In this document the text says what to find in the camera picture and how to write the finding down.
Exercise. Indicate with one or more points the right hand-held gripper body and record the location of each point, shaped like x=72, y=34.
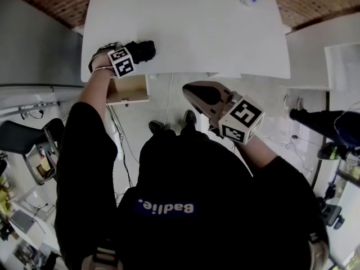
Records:
x=242, y=117

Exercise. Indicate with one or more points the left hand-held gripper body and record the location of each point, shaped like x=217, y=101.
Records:
x=122, y=63

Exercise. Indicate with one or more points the black cloth bundle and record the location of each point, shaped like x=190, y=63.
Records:
x=142, y=51

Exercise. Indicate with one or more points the wooden drawer with white front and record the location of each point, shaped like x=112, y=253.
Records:
x=132, y=89

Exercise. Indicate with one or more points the person's right forearm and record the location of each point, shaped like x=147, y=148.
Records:
x=257, y=153

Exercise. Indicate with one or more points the person's left forearm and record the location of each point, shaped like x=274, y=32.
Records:
x=94, y=89

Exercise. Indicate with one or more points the white curved reception desk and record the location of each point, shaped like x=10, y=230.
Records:
x=197, y=38

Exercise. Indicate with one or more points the person's right black shoe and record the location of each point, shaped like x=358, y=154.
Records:
x=190, y=118

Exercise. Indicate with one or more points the person's black shoe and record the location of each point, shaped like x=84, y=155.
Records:
x=156, y=126
x=190, y=118

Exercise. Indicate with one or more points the person's left black shoe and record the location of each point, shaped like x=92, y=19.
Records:
x=156, y=126

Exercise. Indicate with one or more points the grey cabinet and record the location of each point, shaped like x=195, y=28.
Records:
x=36, y=52

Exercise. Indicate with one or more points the white counter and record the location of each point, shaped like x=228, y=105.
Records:
x=315, y=58

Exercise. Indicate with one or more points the person's black shirt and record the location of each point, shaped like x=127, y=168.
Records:
x=197, y=207

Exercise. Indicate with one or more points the black office chair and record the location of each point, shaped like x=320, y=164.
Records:
x=25, y=139

